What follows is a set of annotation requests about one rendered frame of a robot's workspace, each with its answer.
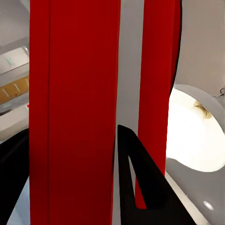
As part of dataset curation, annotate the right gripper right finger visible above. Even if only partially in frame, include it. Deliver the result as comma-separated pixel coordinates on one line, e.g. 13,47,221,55
117,125,196,225

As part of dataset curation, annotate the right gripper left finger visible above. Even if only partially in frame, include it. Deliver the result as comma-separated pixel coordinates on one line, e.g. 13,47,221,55
0,128,30,225

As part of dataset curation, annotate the radio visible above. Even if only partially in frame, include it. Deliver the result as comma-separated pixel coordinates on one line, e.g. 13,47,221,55
28,0,182,225

